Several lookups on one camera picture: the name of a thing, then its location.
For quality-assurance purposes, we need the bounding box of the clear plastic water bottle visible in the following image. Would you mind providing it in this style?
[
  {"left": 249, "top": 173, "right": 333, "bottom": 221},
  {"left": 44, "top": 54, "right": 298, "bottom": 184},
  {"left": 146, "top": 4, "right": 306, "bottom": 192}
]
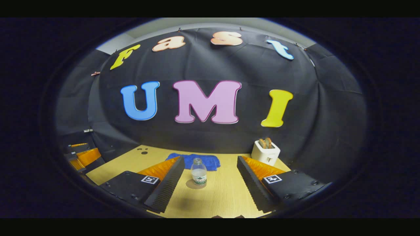
[{"left": 191, "top": 158, "right": 207, "bottom": 188}]

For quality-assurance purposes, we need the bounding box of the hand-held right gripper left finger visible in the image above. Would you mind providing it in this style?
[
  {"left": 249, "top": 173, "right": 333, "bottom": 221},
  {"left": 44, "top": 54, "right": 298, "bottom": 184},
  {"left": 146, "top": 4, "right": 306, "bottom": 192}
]
[{"left": 98, "top": 156, "right": 186, "bottom": 214}]

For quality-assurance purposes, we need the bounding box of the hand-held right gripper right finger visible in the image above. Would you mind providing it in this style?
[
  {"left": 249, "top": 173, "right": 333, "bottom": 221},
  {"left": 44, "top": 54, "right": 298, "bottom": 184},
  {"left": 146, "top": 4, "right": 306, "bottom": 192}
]
[{"left": 236, "top": 155, "right": 332, "bottom": 213}]

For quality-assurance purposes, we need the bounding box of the blue towel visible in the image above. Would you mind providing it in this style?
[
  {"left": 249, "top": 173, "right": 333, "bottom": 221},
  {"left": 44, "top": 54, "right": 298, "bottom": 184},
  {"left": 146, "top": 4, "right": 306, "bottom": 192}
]
[{"left": 165, "top": 153, "right": 221, "bottom": 171}]

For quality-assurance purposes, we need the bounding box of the white toaster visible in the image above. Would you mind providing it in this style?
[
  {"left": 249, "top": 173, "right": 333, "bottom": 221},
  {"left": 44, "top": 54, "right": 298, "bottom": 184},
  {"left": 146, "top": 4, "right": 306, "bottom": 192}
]
[{"left": 251, "top": 140, "right": 281, "bottom": 166}]

